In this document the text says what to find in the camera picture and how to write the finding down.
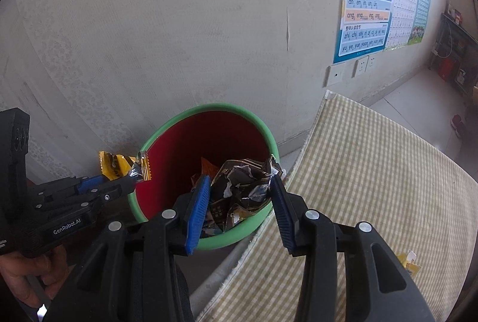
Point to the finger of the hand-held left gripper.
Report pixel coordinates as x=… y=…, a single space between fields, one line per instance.
x=89 y=184
x=112 y=192

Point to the yellow white wrapper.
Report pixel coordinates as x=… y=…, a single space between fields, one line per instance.
x=409 y=263

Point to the yellow checked tablecloth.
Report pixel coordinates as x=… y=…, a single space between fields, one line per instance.
x=354 y=176

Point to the teal chart wall poster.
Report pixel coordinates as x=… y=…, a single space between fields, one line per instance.
x=421 y=8

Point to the green waste bin red inside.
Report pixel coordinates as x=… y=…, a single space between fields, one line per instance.
x=194 y=135

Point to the orange snack bag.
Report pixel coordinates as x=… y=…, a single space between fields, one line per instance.
x=208 y=167

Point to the gold yellow wrapper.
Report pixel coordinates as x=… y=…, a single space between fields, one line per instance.
x=114 y=165

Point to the red slipper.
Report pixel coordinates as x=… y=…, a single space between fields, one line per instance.
x=458 y=124

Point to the white bag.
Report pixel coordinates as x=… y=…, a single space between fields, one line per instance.
x=461 y=77

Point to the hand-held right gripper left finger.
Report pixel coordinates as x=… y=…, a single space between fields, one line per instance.
x=198 y=213

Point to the white wall socket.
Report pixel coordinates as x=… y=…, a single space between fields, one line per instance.
x=360 y=68
x=372 y=62

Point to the small red white boxes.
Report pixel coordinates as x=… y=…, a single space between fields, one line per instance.
x=455 y=13

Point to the dark metal rack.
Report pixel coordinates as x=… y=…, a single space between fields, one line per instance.
x=457 y=28

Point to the red box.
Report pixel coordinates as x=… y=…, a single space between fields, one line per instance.
x=447 y=68

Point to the white wall plate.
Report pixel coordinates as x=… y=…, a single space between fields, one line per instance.
x=335 y=75

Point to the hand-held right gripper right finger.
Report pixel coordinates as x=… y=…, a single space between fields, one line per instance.
x=282 y=211

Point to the brown silver wrapper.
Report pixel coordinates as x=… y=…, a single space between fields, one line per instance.
x=242 y=187

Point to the person's left hand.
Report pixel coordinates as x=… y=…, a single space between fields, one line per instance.
x=22 y=273

